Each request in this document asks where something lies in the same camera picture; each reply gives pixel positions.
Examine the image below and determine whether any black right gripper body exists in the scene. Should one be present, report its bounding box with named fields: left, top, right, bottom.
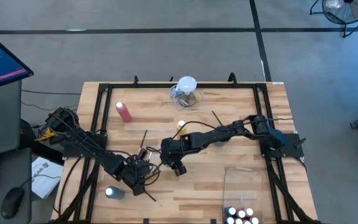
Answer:
left=160, top=138, right=188, bottom=177

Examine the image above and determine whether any grey desk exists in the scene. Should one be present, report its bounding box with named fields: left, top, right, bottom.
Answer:
left=0, top=80, right=33, bottom=224

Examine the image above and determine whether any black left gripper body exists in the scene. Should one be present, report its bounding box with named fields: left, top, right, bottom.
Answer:
left=121, top=154, right=153, bottom=197

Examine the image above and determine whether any black floor cable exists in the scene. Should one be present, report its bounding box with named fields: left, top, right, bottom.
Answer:
left=21, top=89, right=82, bottom=96

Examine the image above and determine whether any black mouse cable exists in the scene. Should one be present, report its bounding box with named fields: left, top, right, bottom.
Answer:
left=19, top=173, right=62, bottom=191

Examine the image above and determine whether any black computer mouse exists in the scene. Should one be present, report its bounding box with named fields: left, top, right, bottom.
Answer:
left=0, top=187, right=24, bottom=220

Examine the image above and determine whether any white paper booklet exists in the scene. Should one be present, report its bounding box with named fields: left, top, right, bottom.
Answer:
left=31, top=156, right=64, bottom=200

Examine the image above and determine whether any black paintbrush silver ferrule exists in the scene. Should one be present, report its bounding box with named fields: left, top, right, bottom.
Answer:
left=144, top=191, right=163, bottom=207

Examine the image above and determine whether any white bulb table lamp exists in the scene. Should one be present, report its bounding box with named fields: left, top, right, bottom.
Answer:
left=175, top=75, right=198, bottom=107

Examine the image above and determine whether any large pink paint bottle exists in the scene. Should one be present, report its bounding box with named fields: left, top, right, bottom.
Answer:
left=115, top=101, right=133, bottom=123

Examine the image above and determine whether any clear plastic bin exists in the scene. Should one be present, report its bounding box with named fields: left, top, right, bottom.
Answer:
left=223, top=164, right=265, bottom=224

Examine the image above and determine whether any black floor fan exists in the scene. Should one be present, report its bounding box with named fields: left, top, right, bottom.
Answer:
left=309, top=0, right=358, bottom=39

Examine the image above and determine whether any large teal paint bottle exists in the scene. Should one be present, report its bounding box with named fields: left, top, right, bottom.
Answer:
left=104, top=185, right=126, bottom=201

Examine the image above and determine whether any yellow cable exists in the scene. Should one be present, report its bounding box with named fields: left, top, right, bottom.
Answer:
left=35, top=126, right=58, bottom=142

